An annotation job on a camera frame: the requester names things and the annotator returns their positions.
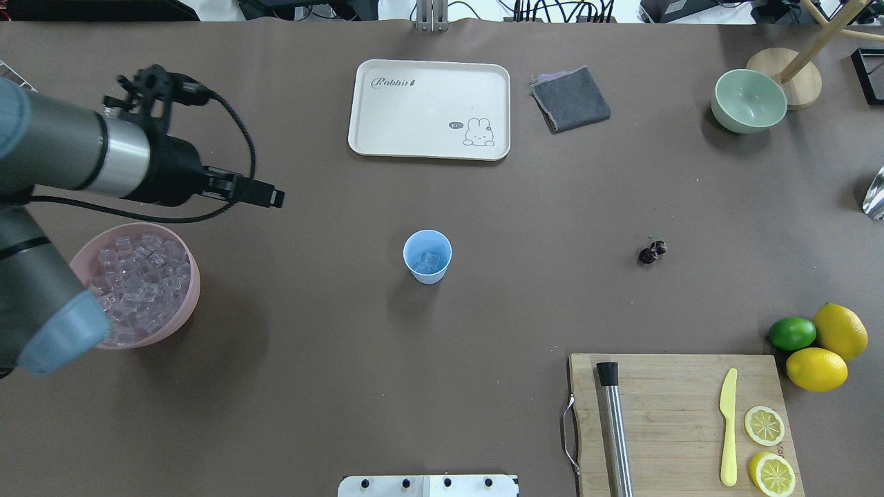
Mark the lemon slice two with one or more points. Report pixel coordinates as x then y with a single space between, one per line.
772 474

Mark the green lime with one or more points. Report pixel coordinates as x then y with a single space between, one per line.
792 334

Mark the pink bowl of ice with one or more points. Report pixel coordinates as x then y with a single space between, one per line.
145 280

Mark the yellow lemon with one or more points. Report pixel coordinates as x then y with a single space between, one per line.
816 369
841 331

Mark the wooden cutting board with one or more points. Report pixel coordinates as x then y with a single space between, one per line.
673 426

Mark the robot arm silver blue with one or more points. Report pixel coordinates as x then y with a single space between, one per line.
121 161

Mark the clear ice cube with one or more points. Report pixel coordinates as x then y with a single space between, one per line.
428 263

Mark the mint green bowl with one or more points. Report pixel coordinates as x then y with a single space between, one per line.
747 101

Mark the cream rabbit tray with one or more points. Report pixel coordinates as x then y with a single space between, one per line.
431 109

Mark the light blue plastic cup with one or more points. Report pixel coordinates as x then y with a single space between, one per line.
424 241

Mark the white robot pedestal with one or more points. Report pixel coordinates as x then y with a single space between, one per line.
480 484

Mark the grey folded cloth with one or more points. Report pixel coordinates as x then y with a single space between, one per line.
570 99

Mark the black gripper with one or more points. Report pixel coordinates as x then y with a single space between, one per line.
174 171

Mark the dark cherries pair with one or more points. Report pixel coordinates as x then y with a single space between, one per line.
652 251

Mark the yellow lemon upper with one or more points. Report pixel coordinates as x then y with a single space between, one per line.
841 331

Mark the aluminium frame post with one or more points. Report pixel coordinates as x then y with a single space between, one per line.
431 16

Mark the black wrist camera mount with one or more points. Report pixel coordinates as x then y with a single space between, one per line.
151 95

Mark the wooden glass stand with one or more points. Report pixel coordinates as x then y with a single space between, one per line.
795 72

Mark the lemon slice one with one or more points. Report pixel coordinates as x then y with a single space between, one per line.
764 426

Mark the yellow plastic knife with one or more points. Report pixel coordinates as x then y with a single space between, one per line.
727 408

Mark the metal ice scoop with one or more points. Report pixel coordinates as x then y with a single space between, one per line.
872 204

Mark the yellow lemon lower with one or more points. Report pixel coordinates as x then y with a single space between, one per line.
816 369

